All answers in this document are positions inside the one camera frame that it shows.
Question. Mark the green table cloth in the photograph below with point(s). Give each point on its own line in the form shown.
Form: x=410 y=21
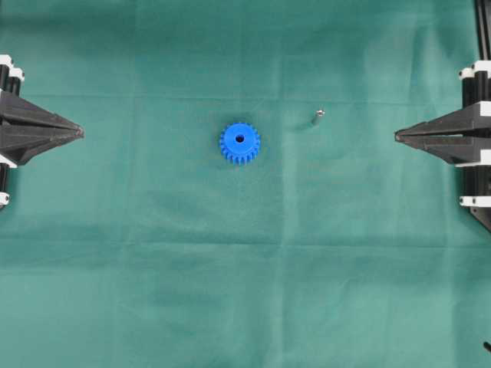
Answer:
x=141 y=246

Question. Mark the blue plastic gear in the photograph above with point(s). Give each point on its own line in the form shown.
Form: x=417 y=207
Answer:
x=239 y=143

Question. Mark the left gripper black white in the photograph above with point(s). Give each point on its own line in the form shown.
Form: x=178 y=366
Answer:
x=19 y=144

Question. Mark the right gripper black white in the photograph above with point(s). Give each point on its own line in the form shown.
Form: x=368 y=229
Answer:
x=472 y=151

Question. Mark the small metal shaft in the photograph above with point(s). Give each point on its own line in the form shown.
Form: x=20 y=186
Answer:
x=317 y=118

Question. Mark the black aluminium frame rail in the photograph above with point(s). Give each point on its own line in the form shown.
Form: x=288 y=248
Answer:
x=483 y=27

